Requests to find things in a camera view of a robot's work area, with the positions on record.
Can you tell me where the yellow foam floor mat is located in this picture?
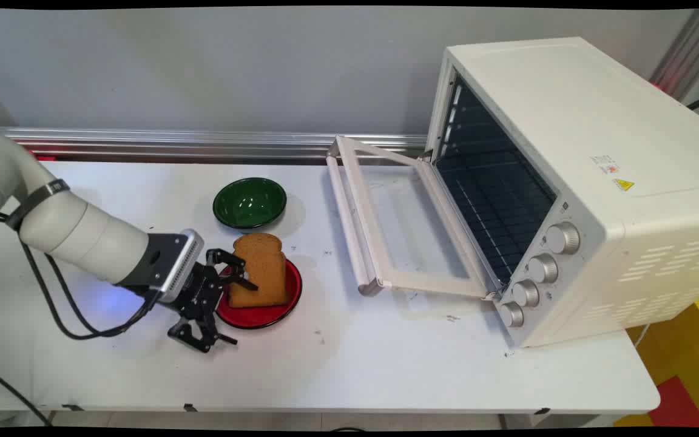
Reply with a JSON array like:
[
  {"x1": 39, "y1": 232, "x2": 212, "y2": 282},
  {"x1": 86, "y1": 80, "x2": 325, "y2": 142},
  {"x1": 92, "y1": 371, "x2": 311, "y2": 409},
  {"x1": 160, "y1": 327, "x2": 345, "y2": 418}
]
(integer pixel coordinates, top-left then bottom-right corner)
[{"x1": 613, "y1": 284, "x2": 699, "y2": 429}]

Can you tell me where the white label sticker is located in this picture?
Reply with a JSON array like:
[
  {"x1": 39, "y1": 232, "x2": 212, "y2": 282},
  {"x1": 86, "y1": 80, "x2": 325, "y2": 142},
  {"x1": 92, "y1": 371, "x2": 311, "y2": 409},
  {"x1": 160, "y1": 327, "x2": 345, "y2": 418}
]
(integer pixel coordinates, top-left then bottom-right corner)
[{"x1": 590, "y1": 154, "x2": 621, "y2": 175}]

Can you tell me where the black strap on arm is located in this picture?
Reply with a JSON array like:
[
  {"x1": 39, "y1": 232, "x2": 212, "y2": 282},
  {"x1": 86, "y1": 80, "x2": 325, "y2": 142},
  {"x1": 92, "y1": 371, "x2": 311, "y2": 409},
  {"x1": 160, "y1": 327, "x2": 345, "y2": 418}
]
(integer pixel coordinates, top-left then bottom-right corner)
[{"x1": 5, "y1": 178, "x2": 72, "y2": 232}]

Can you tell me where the aluminium frame post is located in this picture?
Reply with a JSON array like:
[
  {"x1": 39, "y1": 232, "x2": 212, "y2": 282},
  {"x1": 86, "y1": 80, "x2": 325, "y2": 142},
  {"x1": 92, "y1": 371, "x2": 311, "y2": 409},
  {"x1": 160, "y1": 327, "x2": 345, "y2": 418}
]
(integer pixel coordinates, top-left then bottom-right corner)
[{"x1": 649, "y1": 8, "x2": 699, "y2": 101}]

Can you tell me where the green bowl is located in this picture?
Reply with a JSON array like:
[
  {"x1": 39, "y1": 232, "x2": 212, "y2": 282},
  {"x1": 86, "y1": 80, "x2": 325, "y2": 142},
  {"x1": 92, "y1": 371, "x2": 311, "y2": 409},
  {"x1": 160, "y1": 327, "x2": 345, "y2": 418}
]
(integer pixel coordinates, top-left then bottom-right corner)
[{"x1": 212, "y1": 177, "x2": 288, "y2": 231}]

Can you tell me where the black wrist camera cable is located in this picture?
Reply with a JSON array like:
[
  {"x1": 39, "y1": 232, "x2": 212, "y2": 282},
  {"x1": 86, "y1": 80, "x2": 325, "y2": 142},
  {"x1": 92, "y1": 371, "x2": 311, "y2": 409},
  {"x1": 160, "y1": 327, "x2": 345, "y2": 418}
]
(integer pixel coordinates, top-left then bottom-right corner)
[{"x1": 0, "y1": 212, "x2": 163, "y2": 341}]

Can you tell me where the aluminium rail behind table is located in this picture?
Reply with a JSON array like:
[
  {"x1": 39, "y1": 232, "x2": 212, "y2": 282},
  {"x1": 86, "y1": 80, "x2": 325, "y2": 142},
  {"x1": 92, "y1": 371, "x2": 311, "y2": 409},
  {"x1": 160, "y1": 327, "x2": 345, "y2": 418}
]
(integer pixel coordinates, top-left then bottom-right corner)
[{"x1": 0, "y1": 126, "x2": 430, "y2": 162}]

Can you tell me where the red plate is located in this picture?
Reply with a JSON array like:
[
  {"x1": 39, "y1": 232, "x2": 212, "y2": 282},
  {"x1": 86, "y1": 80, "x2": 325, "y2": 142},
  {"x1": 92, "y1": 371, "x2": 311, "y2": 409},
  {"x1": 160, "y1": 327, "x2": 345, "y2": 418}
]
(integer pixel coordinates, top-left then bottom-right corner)
[{"x1": 215, "y1": 258, "x2": 303, "y2": 330}]

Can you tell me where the red block behind table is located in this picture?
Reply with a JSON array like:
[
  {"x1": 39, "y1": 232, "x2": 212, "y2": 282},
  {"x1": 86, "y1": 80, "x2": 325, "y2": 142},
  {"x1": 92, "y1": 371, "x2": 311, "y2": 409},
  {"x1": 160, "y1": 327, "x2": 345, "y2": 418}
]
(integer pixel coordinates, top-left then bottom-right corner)
[{"x1": 21, "y1": 144, "x2": 58, "y2": 162}]

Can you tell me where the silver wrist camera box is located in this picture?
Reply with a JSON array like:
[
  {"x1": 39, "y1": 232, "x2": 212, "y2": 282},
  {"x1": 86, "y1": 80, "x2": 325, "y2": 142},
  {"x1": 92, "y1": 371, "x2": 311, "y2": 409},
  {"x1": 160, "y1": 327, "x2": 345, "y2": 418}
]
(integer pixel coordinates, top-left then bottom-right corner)
[{"x1": 160, "y1": 229, "x2": 205, "y2": 303}]

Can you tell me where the wire oven rack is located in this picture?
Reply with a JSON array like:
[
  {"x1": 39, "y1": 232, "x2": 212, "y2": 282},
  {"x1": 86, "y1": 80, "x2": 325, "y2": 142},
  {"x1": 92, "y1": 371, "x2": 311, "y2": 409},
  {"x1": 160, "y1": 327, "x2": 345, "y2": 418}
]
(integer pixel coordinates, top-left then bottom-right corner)
[{"x1": 436, "y1": 151, "x2": 555, "y2": 285}]

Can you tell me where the white toaster oven body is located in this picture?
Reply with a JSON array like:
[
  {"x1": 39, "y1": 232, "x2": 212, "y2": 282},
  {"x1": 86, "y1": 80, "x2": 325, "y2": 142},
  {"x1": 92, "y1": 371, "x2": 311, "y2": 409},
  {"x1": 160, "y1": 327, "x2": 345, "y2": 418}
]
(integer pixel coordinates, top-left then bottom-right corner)
[{"x1": 425, "y1": 36, "x2": 699, "y2": 349}]

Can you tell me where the silver oven knob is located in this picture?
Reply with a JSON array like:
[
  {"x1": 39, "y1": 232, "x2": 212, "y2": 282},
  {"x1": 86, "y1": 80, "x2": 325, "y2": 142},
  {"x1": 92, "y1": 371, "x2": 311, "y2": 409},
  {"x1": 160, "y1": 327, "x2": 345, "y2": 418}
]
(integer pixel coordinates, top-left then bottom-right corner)
[
  {"x1": 545, "y1": 222, "x2": 581, "y2": 256},
  {"x1": 499, "y1": 302, "x2": 525, "y2": 329},
  {"x1": 527, "y1": 253, "x2": 560, "y2": 284},
  {"x1": 511, "y1": 279, "x2": 541, "y2": 308}
]

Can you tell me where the white glass oven door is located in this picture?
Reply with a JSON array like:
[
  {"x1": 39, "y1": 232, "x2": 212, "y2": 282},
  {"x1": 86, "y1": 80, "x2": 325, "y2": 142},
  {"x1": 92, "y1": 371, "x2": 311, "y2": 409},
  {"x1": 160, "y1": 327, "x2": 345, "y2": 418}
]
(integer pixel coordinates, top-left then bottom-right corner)
[{"x1": 326, "y1": 135, "x2": 503, "y2": 302}]

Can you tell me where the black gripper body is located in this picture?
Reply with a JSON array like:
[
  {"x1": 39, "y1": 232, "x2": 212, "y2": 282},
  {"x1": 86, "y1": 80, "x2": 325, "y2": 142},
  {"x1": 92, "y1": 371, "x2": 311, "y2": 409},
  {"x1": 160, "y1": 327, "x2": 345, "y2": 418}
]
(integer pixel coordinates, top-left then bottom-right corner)
[{"x1": 171, "y1": 261, "x2": 230, "y2": 324}]

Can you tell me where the brown bread slice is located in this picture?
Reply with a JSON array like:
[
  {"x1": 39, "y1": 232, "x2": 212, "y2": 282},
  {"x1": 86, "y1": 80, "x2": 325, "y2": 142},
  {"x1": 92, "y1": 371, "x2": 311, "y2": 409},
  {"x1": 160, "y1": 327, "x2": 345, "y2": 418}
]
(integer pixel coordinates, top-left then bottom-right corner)
[{"x1": 228, "y1": 232, "x2": 288, "y2": 308}]

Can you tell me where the red foam floor mat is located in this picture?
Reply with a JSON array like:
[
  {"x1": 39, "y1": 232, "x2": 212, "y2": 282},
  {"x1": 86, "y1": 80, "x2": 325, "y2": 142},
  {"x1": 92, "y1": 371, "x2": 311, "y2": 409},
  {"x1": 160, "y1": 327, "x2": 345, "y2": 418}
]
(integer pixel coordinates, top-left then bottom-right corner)
[{"x1": 648, "y1": 375, "x2": 699, "y2": 429}]

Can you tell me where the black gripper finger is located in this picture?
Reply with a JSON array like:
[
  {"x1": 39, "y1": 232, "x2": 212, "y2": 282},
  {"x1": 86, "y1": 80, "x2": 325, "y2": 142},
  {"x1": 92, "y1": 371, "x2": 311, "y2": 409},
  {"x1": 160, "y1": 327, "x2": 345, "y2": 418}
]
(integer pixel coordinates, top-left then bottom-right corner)
[
  {"x1": 167, "y1": 317, "x2": 239, "y2": 354},
  {"x1": 206, "y1": 248, "x2": 260, "y2": 291}
]

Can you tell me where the black cable hanging off table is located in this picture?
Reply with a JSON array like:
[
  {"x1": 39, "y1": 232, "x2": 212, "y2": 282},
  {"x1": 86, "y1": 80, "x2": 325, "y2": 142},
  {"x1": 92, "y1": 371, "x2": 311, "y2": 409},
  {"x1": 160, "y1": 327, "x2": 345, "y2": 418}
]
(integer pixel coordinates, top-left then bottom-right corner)
[{"x1": 0, "y1": 362, "x2": 54, "y2": 427}]

